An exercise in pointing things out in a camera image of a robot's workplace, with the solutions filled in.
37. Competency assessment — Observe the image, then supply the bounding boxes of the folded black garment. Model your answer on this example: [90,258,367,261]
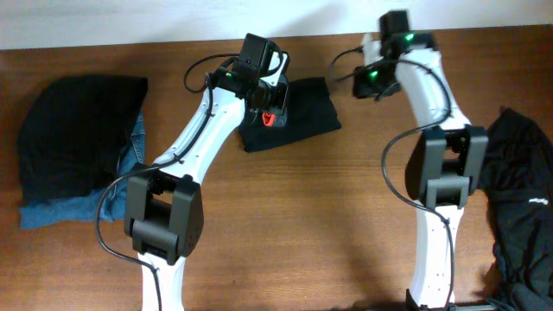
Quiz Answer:
[17,74,149,201]

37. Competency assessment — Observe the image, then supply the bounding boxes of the black shirt with logo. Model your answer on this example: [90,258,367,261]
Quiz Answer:
[478,108,552,310]

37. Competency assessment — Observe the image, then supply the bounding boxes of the black leggings red-grey waistband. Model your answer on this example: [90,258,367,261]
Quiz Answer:
[238,77,341,153]

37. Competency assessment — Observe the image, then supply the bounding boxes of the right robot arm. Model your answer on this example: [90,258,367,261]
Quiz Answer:
[353,10,488,310]

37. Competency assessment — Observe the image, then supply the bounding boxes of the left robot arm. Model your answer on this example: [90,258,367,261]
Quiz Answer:
[124,34,289,310]

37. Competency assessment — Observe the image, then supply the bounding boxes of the folded blue jeans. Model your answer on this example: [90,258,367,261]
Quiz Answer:
[18,112,145,230]

